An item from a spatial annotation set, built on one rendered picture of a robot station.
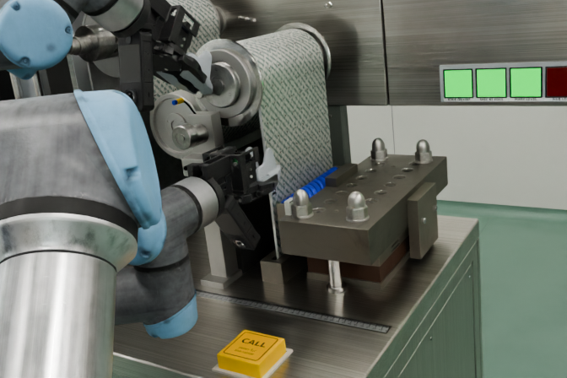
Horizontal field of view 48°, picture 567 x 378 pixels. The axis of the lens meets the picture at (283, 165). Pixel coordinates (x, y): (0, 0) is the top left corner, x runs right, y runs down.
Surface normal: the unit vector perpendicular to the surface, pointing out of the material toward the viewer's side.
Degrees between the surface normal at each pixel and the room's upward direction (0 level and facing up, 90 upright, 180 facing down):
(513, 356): 0
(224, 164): 90
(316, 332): 0
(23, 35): 90
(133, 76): 78
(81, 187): 53
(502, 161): 90
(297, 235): 90
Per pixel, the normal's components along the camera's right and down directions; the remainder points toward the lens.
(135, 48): -0.52, 0.08
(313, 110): 0.86, 0.05
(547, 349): -0.11, -0.96
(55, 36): 0.40, 0.21
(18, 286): -0.27, -0.47
